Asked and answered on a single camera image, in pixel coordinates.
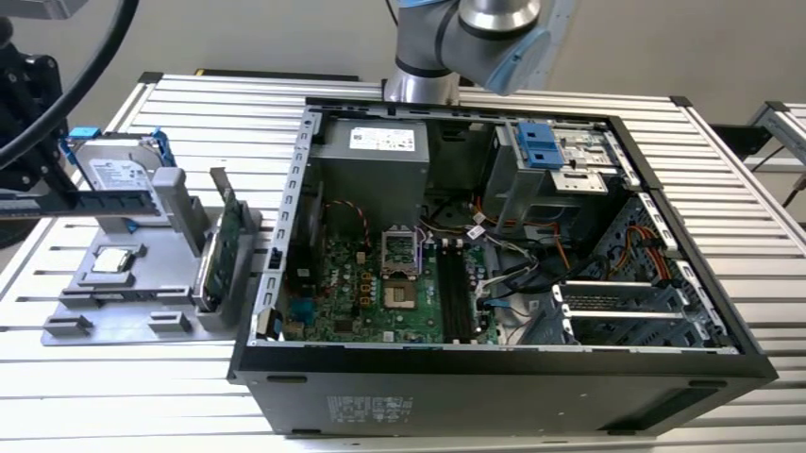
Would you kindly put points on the black case fan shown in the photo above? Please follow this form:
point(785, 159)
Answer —
point(307, 245)

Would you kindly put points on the black round stand base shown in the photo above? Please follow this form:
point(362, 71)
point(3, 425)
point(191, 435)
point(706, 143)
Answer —
point(12, 233)

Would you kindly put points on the silver CPU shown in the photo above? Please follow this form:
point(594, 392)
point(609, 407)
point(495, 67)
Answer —
point(112, 260)

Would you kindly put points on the silver drive cage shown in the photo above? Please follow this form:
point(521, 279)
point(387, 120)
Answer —
point(575, 181)

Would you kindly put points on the grey parts rack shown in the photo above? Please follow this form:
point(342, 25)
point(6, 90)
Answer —
point(163, 264)

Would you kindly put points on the aluminium side table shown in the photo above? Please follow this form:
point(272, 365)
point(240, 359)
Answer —
point(772, 115)

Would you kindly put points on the CPU socket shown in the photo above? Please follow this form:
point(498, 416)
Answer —
point(402, 295)

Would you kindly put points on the blue plastic bay latch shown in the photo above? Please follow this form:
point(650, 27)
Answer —
point(535, 141)

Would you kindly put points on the green motherboard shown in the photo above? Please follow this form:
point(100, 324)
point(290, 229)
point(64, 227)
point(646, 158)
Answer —
point(353, 302)

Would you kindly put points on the RAM stick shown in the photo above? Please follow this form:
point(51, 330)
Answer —
point(126, 296)
point(119, 202)

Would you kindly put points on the hard disk in blue carrier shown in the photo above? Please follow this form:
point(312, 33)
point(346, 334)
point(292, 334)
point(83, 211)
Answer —
point(116, 167)

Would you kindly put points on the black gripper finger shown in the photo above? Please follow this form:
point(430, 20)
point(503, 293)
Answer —
point(60, 179)

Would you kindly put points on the black PC case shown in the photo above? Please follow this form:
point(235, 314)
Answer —
point(441, 401)

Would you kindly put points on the grey power supply unit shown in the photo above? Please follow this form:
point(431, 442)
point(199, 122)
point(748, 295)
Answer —
point(371, 184)

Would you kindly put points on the silver disk bay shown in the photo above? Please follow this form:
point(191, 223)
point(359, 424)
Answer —
point(617, 313)

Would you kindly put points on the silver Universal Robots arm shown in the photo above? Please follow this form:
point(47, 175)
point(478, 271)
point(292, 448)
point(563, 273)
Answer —
point(441, 42)

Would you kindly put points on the green graphics card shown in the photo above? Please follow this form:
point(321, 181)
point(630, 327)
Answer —
point(220, 264)

